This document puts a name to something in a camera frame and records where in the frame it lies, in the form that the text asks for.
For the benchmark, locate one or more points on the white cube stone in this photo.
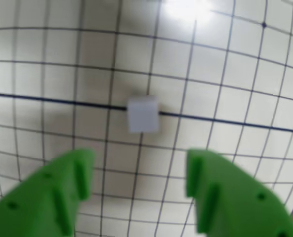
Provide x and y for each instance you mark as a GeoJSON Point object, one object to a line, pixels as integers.
{"type": "Point", "coordinates": [142, 114]}

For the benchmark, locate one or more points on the white grid go board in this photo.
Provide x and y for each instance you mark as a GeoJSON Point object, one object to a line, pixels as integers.
{"type": "Point", "coordinates": [62, 76]}

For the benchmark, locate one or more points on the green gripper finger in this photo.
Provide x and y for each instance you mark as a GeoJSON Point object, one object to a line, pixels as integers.
{"type": "Point", "coordinates": [235, 209]}
{"type": "Point", "coordinates": [33, 209]}

